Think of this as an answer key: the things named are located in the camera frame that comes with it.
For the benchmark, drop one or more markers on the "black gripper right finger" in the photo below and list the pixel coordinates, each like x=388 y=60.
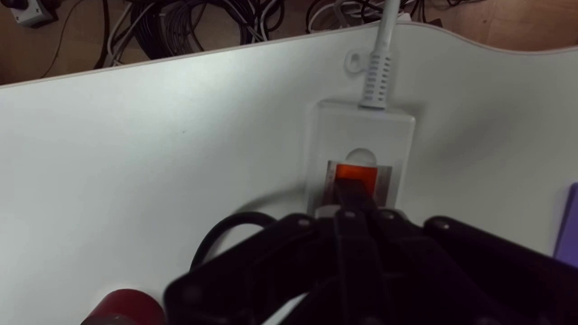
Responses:
x=457 y=277

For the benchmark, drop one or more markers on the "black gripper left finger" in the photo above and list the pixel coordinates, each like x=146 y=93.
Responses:
x=271 y=277

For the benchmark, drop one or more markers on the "white extension power strip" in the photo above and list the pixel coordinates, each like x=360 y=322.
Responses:
x=361 y=129

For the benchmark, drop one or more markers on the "purple mat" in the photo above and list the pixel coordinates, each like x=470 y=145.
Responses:
x=569 y=228

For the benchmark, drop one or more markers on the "red tape roll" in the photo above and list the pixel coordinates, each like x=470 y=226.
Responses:
x=123 y=308

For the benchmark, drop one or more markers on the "white power adapter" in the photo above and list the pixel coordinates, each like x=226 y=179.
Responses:
x=27 y=12

